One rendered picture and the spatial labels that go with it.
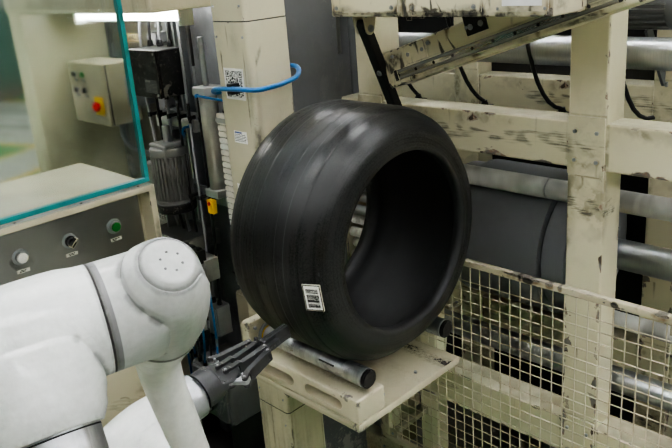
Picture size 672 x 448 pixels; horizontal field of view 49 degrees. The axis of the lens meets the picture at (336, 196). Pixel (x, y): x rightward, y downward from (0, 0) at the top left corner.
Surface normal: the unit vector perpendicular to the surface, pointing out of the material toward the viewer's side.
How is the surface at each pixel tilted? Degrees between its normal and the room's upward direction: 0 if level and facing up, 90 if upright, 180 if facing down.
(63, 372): 65
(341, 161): 54
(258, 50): 90
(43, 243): 90
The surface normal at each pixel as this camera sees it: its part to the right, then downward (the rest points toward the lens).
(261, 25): 0.71, 0.17
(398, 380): -0.07, -0.95
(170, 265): 0.39, -0.58
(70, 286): 0.26, -0.77
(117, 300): 0.24, -0.34
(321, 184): 0.04, -0.19
